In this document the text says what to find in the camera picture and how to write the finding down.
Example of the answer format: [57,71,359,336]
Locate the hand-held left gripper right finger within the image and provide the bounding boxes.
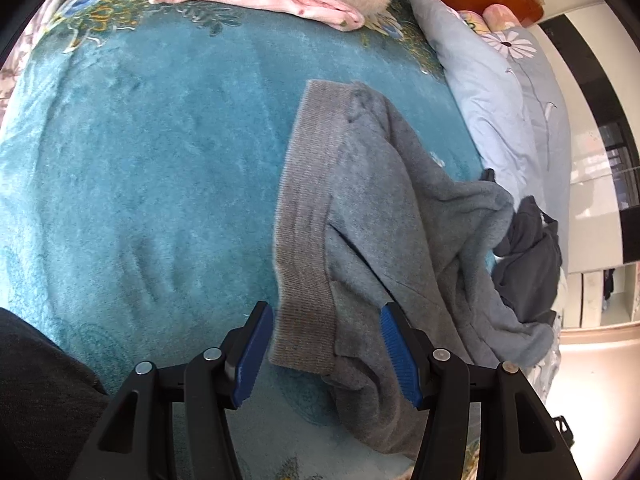
[380,302,584,480]

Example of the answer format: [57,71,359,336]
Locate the grey sweatshirt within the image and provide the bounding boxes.
[268,79,554,460]

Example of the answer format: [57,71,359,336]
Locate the light blue floral quilt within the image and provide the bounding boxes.
[410,0,572,281]

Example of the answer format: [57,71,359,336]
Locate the black window frame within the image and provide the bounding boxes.
[539,14,640,265]

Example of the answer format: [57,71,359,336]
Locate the dark grey garment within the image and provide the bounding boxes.
[480,168,564,325]

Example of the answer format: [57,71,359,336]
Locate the person's dark trouser leg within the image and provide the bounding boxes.
[0,307,110,480]

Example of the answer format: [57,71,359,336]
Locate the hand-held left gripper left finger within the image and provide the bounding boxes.
[70,301,275,480]

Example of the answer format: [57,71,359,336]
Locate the teal floral blanket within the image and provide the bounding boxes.
[0,0,561,480]

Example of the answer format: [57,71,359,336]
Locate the pink floral pillow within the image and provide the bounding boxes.
[459,4,524,35]

